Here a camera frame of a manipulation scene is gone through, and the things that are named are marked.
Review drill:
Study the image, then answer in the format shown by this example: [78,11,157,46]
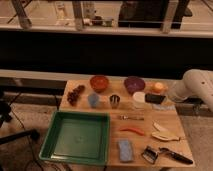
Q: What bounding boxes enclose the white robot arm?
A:
[164,69,213,112]

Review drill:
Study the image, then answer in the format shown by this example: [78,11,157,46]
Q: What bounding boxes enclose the white paper cup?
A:
[132,92,145,109]

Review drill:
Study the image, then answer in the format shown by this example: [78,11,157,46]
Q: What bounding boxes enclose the small metal cup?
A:
[109,94,120,109]

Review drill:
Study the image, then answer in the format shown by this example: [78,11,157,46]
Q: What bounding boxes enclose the blue plastic cup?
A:
[87,93,100,108]

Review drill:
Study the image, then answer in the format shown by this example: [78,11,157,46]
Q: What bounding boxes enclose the orange fruit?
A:
[152,82,165,93]

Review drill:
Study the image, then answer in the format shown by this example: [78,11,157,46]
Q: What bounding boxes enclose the blue folded cloth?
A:
[152,104,175,111]

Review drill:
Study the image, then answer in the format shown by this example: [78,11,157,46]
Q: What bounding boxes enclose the purple bowl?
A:
[124,76,145,94]

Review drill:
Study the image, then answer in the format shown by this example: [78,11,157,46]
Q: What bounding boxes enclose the blue sponge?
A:
[118,139,133,162]

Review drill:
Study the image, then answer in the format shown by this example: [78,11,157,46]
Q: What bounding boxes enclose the orange bowl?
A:
[90,75,109,93]

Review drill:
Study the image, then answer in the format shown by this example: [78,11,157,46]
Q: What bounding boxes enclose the black binder clip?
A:
[141,146,158,164]

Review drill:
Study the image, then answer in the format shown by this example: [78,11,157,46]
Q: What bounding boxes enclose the bunch of red grapes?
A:
[67,85,85,106]

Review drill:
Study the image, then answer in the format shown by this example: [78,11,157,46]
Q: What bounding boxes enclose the green plastic tray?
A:
[39,111,110,166]

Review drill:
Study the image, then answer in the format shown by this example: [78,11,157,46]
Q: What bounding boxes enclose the black tripod stand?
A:
[0,93,40,145]

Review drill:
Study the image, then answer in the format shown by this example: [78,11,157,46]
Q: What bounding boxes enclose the black handled peeler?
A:
[159,147,193,164]

